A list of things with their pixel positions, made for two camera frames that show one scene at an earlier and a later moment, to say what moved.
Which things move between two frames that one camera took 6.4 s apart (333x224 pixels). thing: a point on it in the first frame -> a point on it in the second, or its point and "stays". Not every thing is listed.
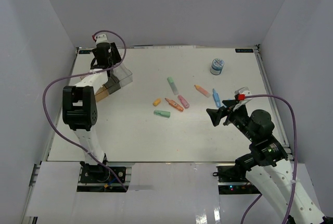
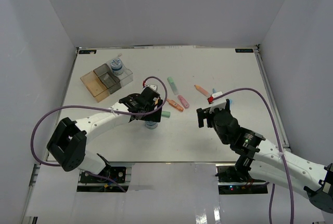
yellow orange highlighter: [200, 89] stays
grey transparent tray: [113, 84] stays
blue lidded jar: [217, 66] -> [116, 66]
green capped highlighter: [173, 85] stays
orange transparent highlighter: [175, 104] stays
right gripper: [215, 115] -> [205, 114]
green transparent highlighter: [165, 114] stays
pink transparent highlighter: [183, 102] stays
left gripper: [116, 57] -> [154, 117]
